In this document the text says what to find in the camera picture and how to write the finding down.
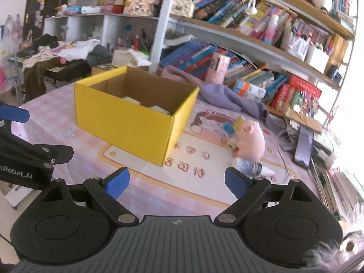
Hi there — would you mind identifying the small black box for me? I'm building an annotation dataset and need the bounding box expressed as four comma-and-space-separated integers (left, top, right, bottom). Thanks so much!
327, 65, 343, 81

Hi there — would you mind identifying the row of slanted blue books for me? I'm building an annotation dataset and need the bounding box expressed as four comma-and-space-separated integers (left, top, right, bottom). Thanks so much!
159, 40, 289, 106

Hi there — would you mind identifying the purple cloth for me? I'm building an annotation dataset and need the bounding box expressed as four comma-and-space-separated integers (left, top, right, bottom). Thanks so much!
162, 65, 285, 134

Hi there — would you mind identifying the black bag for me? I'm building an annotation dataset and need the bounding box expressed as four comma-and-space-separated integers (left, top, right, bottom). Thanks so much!
44, 60, 91, 80

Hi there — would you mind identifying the printed pink table mat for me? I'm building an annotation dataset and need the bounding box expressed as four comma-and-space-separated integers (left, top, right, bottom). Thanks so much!
17, 82, 322, 208

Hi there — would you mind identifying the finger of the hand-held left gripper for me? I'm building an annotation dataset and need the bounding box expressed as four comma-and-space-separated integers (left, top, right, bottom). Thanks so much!
0, 104, 30, 133
0, 133, 74, 169

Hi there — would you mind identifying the wooden bookshelf white frame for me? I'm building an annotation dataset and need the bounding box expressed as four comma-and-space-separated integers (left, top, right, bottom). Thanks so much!
149, 0, 359, 120

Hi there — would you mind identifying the small white bottle blue label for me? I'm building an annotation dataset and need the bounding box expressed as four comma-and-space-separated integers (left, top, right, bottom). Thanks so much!
232, 158, 276, 177

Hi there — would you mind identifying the dark smartphone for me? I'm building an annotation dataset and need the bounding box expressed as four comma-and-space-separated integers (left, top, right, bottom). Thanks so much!
294, 126, 313, 168

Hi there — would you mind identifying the red book set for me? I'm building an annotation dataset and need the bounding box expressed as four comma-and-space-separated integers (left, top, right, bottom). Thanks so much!
270, 75, 322, 114

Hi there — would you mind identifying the stack of books and papers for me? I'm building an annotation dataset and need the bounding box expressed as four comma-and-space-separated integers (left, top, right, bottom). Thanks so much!
308, 136, 361, 219

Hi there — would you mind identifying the white storage bin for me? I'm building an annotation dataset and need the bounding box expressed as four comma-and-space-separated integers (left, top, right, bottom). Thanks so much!
304, 44, 330, 74

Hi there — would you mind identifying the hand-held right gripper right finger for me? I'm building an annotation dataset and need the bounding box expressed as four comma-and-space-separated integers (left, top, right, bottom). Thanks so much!
214, 167, 316, 226

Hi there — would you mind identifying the pink carton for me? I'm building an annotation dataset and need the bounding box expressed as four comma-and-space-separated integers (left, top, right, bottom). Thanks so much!
205, 53, 231, 85

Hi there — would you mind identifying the row of colourful paperback books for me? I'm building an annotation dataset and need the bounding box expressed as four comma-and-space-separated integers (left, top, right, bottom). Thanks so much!
193, 0, 330, 46

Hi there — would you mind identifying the white quilted handbag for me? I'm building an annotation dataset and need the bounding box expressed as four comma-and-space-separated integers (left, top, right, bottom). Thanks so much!
171, 0, 195, 18

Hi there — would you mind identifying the yellow cardboard box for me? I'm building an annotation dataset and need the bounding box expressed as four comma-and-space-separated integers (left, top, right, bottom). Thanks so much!
74, 66, 200, 167

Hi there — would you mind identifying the white and orange carton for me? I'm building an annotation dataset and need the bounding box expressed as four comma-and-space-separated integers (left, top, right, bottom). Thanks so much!
232, 79, 267, 101

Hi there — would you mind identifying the pile of clothes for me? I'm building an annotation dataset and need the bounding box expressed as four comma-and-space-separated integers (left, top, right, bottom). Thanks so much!
20, 34, 113, 71

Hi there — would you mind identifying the small yellow block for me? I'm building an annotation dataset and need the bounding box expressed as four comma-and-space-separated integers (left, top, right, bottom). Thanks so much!
233, 116, 246, 133

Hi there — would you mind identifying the white shelf unit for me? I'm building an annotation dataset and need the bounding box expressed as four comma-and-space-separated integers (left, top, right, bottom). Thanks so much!
44, 13, 160, 52

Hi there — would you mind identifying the clear pen holder box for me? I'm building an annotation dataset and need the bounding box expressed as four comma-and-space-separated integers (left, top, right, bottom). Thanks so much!
280, 31, 309, 61

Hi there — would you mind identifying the pink floral bag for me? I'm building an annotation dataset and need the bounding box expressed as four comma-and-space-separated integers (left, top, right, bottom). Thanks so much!
123, 0, 160, 17

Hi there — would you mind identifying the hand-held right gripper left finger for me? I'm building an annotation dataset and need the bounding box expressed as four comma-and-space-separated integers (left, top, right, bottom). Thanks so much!
40, 167, 140, 226

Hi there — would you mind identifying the pink plush pig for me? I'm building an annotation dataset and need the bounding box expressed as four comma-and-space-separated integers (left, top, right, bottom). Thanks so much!
235, 119, 266, 161

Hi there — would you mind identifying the grey fluffy cuff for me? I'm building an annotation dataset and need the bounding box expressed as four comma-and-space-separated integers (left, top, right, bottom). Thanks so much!
303, 227, 364, 273

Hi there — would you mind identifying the white canvas bag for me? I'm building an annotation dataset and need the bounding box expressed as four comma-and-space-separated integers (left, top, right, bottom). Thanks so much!
112, 49, 152, 68

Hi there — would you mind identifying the brown cardboard package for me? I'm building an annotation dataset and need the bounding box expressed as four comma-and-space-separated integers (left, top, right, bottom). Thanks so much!
284, 106, 323, 134

